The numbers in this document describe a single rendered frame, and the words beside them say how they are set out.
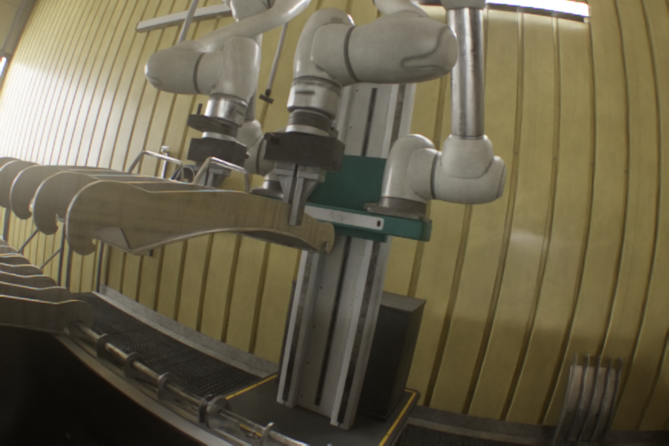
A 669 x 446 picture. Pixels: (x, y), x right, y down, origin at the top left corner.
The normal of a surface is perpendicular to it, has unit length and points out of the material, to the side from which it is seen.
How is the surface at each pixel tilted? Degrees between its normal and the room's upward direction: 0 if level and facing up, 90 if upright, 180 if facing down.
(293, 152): 90
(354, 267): 90
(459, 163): 115
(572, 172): 90
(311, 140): 90
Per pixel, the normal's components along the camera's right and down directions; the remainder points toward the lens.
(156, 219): 0.92, 0.14
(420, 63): -0.21, 0.76
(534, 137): -0.33, -0.13
